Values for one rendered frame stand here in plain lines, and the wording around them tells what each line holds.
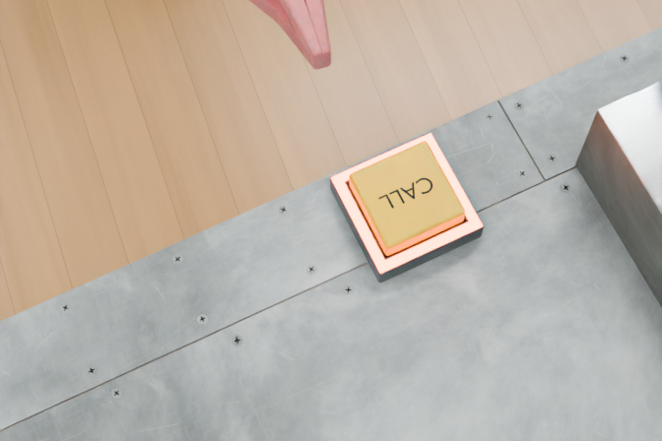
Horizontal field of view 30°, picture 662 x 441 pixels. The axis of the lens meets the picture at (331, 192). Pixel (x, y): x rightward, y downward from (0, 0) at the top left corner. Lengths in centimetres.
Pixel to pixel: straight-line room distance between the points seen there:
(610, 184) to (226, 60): 30
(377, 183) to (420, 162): 3
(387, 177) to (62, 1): 30
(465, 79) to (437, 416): 25
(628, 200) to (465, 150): 13
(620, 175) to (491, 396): 17
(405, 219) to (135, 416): 22
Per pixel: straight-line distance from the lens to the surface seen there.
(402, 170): 84
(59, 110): 93
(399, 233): 83
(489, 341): 85
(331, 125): 90
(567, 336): 85
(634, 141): 81
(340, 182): 86
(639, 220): 83
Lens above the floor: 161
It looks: 68 degrees down
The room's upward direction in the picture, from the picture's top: 4 degrees counter-clockwise
